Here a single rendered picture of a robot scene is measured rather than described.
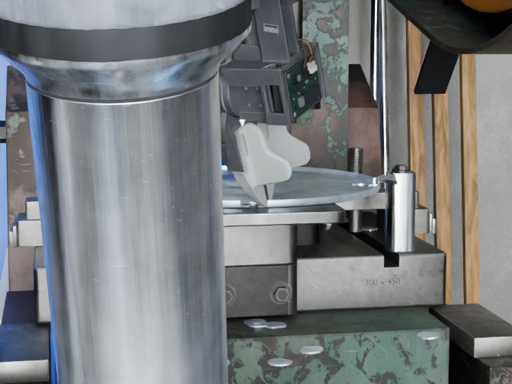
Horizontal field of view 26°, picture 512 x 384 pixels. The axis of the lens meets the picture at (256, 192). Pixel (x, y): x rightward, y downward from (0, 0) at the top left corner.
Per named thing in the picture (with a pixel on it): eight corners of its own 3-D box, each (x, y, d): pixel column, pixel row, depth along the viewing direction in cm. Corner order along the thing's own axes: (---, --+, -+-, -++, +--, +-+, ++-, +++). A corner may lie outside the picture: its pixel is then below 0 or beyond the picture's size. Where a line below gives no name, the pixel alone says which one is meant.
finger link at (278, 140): (308, 208, 103) (292, 116, 100) (255, 203, 107) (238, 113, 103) (324, 193, 106) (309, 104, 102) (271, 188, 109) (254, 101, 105)
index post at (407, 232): (416, 252, 123) (417, 166, 121) (390, 253, 122) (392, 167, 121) (408, 248, 126) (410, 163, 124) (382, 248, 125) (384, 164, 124)
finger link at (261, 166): (292, 223, 101) (276, 130, 97) (238, 218, 104) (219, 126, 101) (308, 209, 103) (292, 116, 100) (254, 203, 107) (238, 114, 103)
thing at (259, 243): (347, 345, 106) (348, 205, 104) (201, 352, 103) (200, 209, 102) (292, 287, 130) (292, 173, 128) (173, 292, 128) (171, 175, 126)
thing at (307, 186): (117, 172, 133) (117, 165, 133) (356, 170, 135) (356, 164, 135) (100, 209, 104) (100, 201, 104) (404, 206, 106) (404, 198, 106)
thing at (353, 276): (446, 305, 123) (448, 253, 122) (34, 324, 115) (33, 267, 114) (371, 254, 153) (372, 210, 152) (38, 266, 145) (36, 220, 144)
